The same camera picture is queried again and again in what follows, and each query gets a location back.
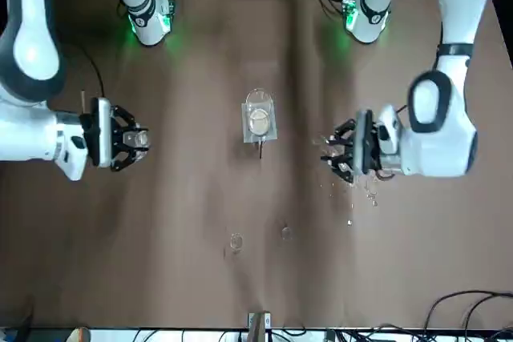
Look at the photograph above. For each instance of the tiny clear glass cup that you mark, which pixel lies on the tiny clear glass cup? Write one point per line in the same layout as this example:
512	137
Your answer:
286	234

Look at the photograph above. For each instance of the small clear glass beaker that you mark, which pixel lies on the small clear glass beaker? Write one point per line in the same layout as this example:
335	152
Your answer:
236	242

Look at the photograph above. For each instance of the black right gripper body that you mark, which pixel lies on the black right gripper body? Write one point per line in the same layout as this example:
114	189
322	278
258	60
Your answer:
91	142

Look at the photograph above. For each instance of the clear glass conical flask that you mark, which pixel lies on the clear glass conical flask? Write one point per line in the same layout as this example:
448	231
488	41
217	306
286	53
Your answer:
140	139

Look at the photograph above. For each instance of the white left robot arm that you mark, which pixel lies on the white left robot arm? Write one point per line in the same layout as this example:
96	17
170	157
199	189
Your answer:
441	150

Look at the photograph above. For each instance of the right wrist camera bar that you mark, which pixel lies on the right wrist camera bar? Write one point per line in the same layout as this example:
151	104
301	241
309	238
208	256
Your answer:
103	129

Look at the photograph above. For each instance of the large clear glass beaker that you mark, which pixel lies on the large clear glass beaker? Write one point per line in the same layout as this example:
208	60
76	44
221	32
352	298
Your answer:
260	97

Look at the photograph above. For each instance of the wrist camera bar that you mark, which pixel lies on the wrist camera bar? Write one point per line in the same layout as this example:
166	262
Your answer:
364	142
103	129

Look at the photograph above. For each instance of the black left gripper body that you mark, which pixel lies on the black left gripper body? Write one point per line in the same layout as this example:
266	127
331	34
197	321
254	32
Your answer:
376	146

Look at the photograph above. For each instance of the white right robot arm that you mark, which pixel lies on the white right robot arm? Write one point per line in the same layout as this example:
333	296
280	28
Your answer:
32	53

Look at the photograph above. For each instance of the aluminium frame post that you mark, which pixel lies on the aluminium frame post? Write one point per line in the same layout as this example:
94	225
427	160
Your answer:
258	328

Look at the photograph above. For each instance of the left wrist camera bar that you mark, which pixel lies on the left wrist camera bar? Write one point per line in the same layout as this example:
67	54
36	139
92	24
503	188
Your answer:
364	142

